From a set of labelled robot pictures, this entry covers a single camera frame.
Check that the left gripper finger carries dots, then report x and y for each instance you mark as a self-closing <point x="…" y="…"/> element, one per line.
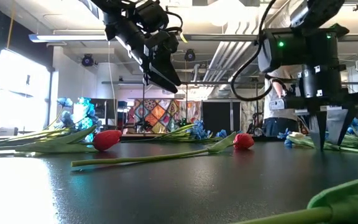
<point x="166" y="71"/>
<point x="160" y="84"/>

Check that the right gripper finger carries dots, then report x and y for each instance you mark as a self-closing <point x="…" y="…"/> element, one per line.
<point x="319" y="127"/>
<point x="347" y="119"/>

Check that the white artificial tulip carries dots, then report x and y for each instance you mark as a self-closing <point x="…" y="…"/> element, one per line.
<point x="297" y="134"/>

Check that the blue artificial flower spray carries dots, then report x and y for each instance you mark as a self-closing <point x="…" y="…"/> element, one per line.
<point x="42" y="133"/>
<point x="283" y="134"/>
<point x="197" y="132"/>

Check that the red artificial tulip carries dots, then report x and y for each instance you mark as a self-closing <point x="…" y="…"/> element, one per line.
<point x="106" y="140"/>
<point x="243" y="141"/>

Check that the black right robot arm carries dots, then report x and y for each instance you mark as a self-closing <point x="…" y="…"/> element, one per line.
<point x="319" y="12"/>

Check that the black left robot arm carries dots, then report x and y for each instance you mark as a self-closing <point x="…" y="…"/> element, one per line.
<point x="102" y="6"/>

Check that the black ceiling spotlight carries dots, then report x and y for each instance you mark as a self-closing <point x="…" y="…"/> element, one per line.
<point x="87" y="60"/>
<point x="190" y="55"/>

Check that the colourful patchwork tapestry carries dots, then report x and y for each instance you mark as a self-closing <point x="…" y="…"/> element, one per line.
<point x="158" y="116"/>

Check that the person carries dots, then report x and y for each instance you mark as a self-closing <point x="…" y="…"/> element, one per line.
<point x="275" y="124"/>

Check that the black computer monitor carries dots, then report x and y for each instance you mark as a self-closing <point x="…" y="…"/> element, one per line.
<point x="107" y="109"/>

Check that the black divider panel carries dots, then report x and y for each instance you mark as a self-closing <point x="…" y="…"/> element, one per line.
<point x="219" y="116"/>

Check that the white floral cloth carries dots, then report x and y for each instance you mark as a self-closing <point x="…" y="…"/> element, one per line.
<point x="247" y="112"/>

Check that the green leaf foreground stem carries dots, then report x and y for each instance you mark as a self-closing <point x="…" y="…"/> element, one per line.
<point x="353" y="199"/>

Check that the bright window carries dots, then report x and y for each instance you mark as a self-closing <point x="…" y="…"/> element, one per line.
<point x="20" y="93"/>

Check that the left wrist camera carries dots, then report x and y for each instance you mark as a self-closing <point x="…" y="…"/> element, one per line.
<point x="152" y="15"/>

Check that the black metal rack frame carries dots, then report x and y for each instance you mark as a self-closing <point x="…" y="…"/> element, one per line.
<point x="213" y="82"/>

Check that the horizontal frame bar with light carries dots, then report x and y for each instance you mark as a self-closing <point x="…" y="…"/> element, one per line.
<point x="73" y="37"/>

